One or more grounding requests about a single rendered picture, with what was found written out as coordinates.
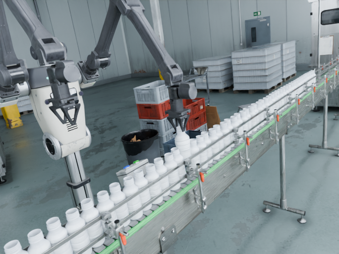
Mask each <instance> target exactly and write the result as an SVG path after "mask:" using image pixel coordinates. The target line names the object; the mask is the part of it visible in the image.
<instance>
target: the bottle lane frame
mask: <svg viewBox="0 0 339 254"><path fill-rule="evenodd" d="M333 78H334V74H333V75H331V76H330V78H328V79H327V83H326V95H327V94H328V93H329V92H330V85H332V84H333ZM330 80H331V81H330ZM330 82H331V83H330ZM320 88H321V91H324V82H322V83H321V84H319V85H318V88H315V92H314V106H316V105H317V104H318V103H319V102H320V101H321V100H322V99H323V98H324V97H323V96H321V95H324V93H323V92H321V91H320ZM320 92H321V95H320ZM307 98H308V101H312V91H310V92H309V93H308V94H307V95H305V96H304V97H303V99H300V105H298V115H299V121H300V120H301V119H302V118H303V117H304V116H305V115H306V114H307V113H308V112H309V111H310V110H311V109H312V108H311V107H308V106H307V102H308V101H307ZM308 105H309V106H312V104H311V102H308ZM291 111H292V113H293V115H291ZM282 114H283V115H280V116H279V121H277V132H278V133H279V135H278V139H280V138H281V137H283V136H284V135H285V134H286V133H287V123H288V122H289V121H291V122H292V127H293V126H294V125H295V124H296V123H295V121H292V120H291V116H292V117H293V120H296V117H295V115H296V103H295V104H293V105H292V106H291V107H289V108H288V109H287V110H285V111H284V112H283V113H282ZM269 128H271V132H272V133H275V127H274V120H273V121H271V122H270V123H269V124H267V125H266V126H265V127H263V128H262V129H260V131H258V132H257V133H255V134H254V135H253V136H252V137H253V139H250V140H249V142H250V145H249V146H248V145H247V148H248V158H249V159H250V161H249V165H250V166H252V165H253V164H254V163H255V162H256V161H257V160H258V159H259V158H260V157H261V156H262V155H263V154H264V153H265V152H267V151H268V150H269V149H270V148H271V147H272V146H273V145H274V144H275V142H274V140H272V139H275V136H274V134H272V133H271V132H269ZM270 134H271V138H272V139H271V138H270ZM239 152H241V155H242V158H245V147H244V143H242V144H241V145H240V146H238V147H237V148H236V149H234V150H233V151H232V152H230V153H229V154H228V155H227V156H225V157H224V158H223V159H221V160H220V161H219V162H217V163H216V164H214V165H213V166H212V167H211V168H210V169H208V170H207V171H208V174H204V182H202V187H203V195H204V196H205V197H206V206H209V205H210V204H211V203H212V202H213V201H214V200H215V199H216V198H218V197H219V196H220V195H221V194H222V193H223V192H224V191H225V190H226V189H227V188H228V187H229V186H230V185H231V184H232V183H233V182H235V181H236V180H237V179H238V178H239V177H240V176H241V175H242V174H243V173H244V172H245V171H246V169H245V166H242V165H241V164H240V159H241V157H240V155H239ZM194 188H197V195H200V192H199V184H198V178H196V179H195V180H194V181H192V182H191V183H190V184H189V185H187V186H186V187H185V188H182V190H181V191H180V192H178V193H177V194H176V195H174V196H173V197H171V198H170V199H169V200H168V201H165V203H164V204H163V205H161V206H159V208H157V209H156V210H155V211H152V213H151V214H150V215H148V216H145V218H144V219H143V220H142V221H138V224H137V225H135V226H134V227H131V229H130V230H129V231H127V232H128V233H129V236H128V237H126V242H127V243H126V245H125V248H126V252H127V254H158V253H159V252H160V251H161V247H160V242H159V238H160V235H161V233H162V232H163V231H165V230H166V229H167V228H168V227H169V226H170V225H171V224H173V225H175V226H176V232H177V235H178V234H179V233H180V232H181V231H182V230H183V229H184V228H186V227H187V226H188V225H189V224H190V223H191V222H192V221H193V220H194V219H195V218H196V217H197V216H198V215H199V214H200V213H202V211H201V209H200V207H201V206H200V205H198V204H197V203H195V197H196V195H195V194H194ZM113 239H114V238H113ZM114 240H115V241H114V242H113V243H112V244H110V245H109V246H106V245H104V246H105V249H104V250H103V251H101V252H100V253H96V252H95V253H96V254H119V253H118V249H119V248H120V244H119V240H118V239H114Z"/></svg>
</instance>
